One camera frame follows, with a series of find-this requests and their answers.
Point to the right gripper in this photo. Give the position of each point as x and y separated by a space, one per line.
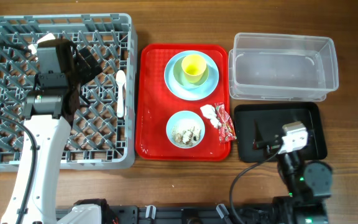
271 147

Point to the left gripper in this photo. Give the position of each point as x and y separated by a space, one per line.
87 74

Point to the red snack wrapper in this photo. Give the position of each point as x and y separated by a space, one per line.
226 130

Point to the white plastic spoon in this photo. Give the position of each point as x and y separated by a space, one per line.
120 81

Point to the white napkin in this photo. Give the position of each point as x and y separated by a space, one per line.
209 112

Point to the food scraps and rice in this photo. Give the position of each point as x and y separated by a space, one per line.
186 136

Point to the light blue food bowl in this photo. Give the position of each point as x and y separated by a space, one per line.
184 119

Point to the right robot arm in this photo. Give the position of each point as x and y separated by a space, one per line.
308 183

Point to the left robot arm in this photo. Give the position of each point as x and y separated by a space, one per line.
34 196

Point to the grey plastic dishwasher rack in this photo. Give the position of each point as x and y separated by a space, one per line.
98 139

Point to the black plastic tray bin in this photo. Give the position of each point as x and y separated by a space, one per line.
269 119

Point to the clear plastic bin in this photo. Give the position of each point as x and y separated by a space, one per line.
282 67

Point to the light blue plate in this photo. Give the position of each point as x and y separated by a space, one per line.
191 94

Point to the red plastic tray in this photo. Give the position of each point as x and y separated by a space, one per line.
156 104

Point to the light green small bowl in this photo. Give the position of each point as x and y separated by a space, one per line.
179 76

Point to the yellow plastic cup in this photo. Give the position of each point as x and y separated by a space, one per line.
193 66

